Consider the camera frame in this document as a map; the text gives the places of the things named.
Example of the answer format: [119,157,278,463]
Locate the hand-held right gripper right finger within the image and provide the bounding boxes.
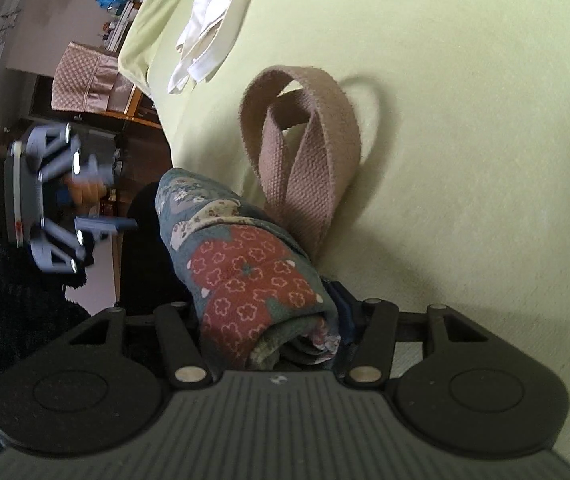
[322,282,503,388]

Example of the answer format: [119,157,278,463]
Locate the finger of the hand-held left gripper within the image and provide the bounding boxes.
[10,122,116,187]
[28,215,138,275]

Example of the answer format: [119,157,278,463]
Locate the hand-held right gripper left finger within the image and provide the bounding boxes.
[68,301,213,388]

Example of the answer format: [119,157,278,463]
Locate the blue-grey patterned shopping bag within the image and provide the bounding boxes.
[155,65,363,373]

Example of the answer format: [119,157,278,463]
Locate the light green fabric bag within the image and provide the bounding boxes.
[118,0,570,361]

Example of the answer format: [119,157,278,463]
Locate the beige quilted cover cloth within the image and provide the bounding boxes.
[50,40,136,113]

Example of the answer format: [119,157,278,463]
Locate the cluttered shelf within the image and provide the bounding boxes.
[96,0,166,51]

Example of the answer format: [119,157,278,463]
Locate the white fabric strap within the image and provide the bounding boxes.
[166,0,266,95]

